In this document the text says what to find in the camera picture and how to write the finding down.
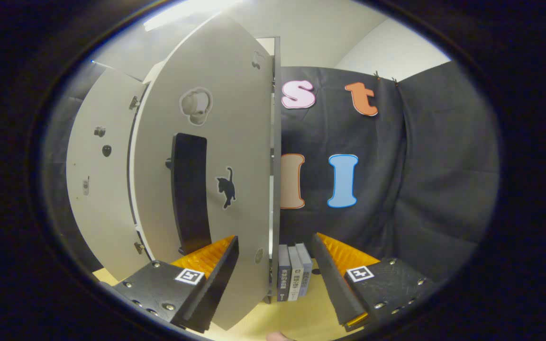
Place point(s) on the black backdrop cloth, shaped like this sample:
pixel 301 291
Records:
pixel 420 189
pixel 57 199

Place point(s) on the white shoe cabinet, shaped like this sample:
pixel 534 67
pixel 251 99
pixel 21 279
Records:
pixel 277 142

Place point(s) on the white shoe cabinet door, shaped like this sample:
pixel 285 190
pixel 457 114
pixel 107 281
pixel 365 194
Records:
pixel 235 142
pixel 102 199

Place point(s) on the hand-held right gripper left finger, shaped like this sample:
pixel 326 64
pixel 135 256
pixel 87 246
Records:
pixel 213 289

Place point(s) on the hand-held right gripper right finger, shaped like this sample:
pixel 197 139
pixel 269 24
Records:
pixel 334 284

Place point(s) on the ceiling light panel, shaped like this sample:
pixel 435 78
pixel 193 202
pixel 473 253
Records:
pixel 187 12

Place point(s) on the dark blue book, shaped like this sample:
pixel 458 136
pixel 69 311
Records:
pixel 284 274

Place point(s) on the grey book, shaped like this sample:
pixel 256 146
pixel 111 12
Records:
pixel 306 270

